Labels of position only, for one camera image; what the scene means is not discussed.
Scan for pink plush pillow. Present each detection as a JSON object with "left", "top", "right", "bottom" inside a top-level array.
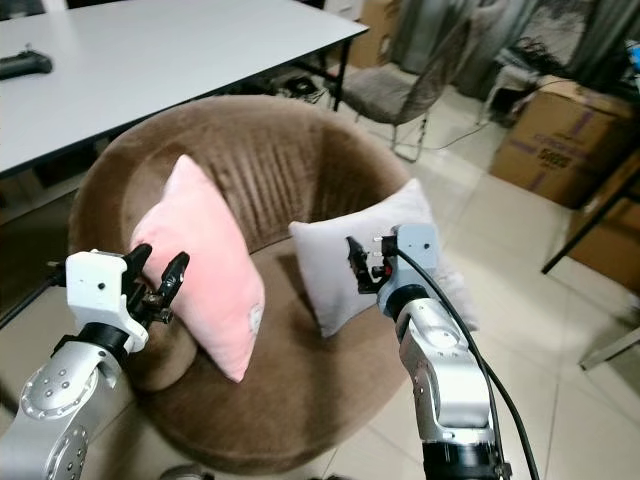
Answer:
[{"left": 130, "top": 155, "right": 266, "bottom": 383}]

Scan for white table with black legs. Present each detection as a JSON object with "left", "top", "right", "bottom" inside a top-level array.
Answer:
[{"left": 0, "top": 0, "right": 369, "bottom": 176}]

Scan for black metal table leg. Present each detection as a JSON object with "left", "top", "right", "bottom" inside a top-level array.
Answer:
[{"left": 542, "top": 170, "right": 640, "bottom": 276}]

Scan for black handheld controller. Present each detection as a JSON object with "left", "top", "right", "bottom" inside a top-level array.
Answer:
[{"left": 0, "top": 50, "right": 53, "bottom": 81}]

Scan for cardboard box with purple print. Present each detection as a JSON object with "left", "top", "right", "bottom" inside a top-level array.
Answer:
[{"left": 490, "top": 78, "right": 640, "bottom": 209}]

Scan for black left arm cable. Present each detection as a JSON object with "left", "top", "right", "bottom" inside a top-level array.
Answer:
[{"left": 0, "top": 270, "right": 66, "bottom": 331}]

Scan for plain brown cardboard box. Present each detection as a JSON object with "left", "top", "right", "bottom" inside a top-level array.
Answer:
[{"left": 565, "top": 150, "right": 640, "bottom": 291}]

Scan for brown round velvet armchair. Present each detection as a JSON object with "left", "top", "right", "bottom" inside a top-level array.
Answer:
[{"left": 68, "top": 95, "right": 436, "bottom": 476}]

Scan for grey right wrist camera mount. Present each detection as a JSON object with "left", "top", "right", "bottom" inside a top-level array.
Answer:
[{"left": 390, "top": 223, "right": 441, "bottom": 291}]

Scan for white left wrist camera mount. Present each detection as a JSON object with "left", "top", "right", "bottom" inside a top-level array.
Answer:
[{"left": 65, "top": 248, "right": 151, "bottom": 351}]

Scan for grey left robot leg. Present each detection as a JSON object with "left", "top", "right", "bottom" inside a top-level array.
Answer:
[{"left": 160, "top": 463, "right": 216, "bottom": 480}]

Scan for grey fabric metal-leg chair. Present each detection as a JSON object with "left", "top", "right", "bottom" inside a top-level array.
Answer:
[{"left": 340, "top": 15, "right": 476, "bottom": 161}]

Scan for grey square pillow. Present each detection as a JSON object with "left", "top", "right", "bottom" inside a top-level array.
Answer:
[{"left": 288, "top": 178, "right": 479, "bottom": 339}]

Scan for grey green curtain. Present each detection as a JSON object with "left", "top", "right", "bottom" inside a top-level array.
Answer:
[{"left": 390, "top": 0, "right": 640, "bottom": 96}]

